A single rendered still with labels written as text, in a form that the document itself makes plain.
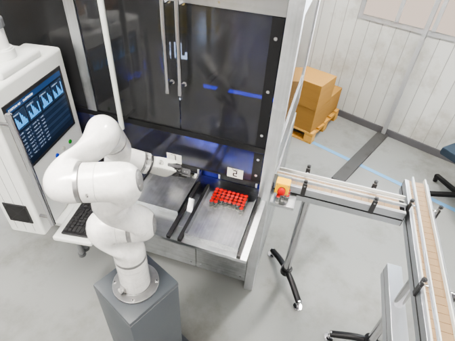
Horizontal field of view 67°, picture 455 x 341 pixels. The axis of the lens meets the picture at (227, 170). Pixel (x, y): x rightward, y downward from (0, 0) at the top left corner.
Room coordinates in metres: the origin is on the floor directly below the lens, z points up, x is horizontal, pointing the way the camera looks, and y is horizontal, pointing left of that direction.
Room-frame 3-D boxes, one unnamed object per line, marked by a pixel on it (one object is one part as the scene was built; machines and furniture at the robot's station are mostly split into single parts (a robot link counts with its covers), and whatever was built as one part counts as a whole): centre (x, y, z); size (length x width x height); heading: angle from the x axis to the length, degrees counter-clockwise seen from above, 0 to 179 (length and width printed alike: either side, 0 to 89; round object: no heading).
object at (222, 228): (1.14, 0.01, 0.90); 0.34 x 0.26 x 0.04; 165
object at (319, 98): (3.76, -0.63, 0.34); 1.22 x 0.83 x 0.68; 50
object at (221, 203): (1.23, -0.01, 0.91); 0.18 x 0.02 x 0.05; 75
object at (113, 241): (0.77, 0.38, 1.16); 0.19 x 0.12 x 0.24; 99
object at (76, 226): (1.23, 0.69, 0.82); 0.40 x 0.14 x 0.02; 173
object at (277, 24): (1.31, -0.15, 1.40); 0.05 x 0.01 x 0.80; 75
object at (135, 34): (1.49, 0.47, 1.51); 0.47 x 0.01 x 0.59; 75
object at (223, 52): (1.37, 0.04, 1.51); 0.43 x 0.01 x 0.59; 75
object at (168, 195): (1.34, 0.31, 0.90); 0.34 x 0.26 x 0.04; 165
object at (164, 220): (1.23, 0.16, 0.87); 0.70 x 0.48 x 0.02; 75
